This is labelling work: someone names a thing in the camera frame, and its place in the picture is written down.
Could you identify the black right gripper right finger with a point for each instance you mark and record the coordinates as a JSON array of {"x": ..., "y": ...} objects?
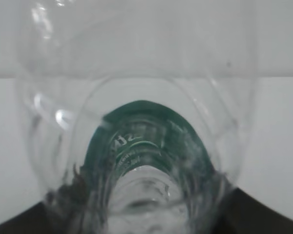
[{"x": 245, "y": 215}]

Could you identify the clear water bottle green label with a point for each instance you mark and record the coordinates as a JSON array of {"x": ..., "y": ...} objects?
[{"x": 136, "y": 113}]

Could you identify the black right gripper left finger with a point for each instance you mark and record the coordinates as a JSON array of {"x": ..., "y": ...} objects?
[{"x": 23, "y": 215}]

